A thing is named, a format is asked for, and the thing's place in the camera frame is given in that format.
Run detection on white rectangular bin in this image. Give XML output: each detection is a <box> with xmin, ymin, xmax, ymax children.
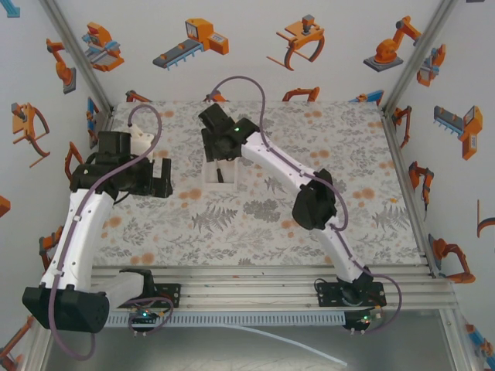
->
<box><xmin>202</xmin><ymin>157</ymin><xmax>237</xmax><ymax>191</ymax></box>

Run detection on floral patterned table mat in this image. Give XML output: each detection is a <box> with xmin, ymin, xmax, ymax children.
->
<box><xmin>91</xmin><ymin>100</ymin><xmax>422</xmax><ymax>267</ymax></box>

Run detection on small circuit board with LED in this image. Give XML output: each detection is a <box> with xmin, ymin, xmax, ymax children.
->
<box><xmin>128</xmin><ymin>306</ymin><xmax>160</xmax><ymax>326</ymax></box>
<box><xmin>342</xmin><ymin>308</ymin><xmax>383</xmax><ymax>334</ymax></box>

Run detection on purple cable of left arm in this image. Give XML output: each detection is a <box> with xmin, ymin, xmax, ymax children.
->
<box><xmin>48</xmin><ymin>103</ymin><xmax>175</xmax><ymax>361</ymax></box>

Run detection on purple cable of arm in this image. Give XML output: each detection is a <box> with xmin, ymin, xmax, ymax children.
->
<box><xmin>48</xmin><ymin>103</ymin><xmax>175</xmax><ymax>361</ymax></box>
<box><xmin>206</xmin><ymin>75</ymin><xmax>405</xmax><ymax>334</ymax></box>

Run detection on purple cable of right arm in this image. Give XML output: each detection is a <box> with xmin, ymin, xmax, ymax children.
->
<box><xmin>206</xmin><ymin>75</ymin><xmax>405</xmax><ymax>334</ymax></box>

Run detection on aluminium frame post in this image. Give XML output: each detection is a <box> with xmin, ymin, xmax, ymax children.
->
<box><xmin>379</xmin><ymin>0</ymin><xmax>462</xmax><ymax>113</ymax></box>
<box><xmin>37</xmin><ymin>0</ymin><xmax>115</xmax><ymax>114</ymax></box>

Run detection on aluminium frame rails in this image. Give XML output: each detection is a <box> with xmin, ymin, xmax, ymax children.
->
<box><xmin>89</xmin><ymin>264</ymin><xmax>459</xmax><ymax>313</ymax></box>

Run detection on white slotted cable duct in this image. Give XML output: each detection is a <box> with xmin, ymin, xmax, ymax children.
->
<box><xmin>103</xmin><ymin>311</ymin><xmax>347</xmax><ymax>326</ymax></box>

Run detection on aluminium side rail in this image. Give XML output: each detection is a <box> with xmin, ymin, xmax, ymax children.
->
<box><xmin>380</xmin><ymin>107</ymin><xmax>444</xmax><ymax>280</ymax></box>

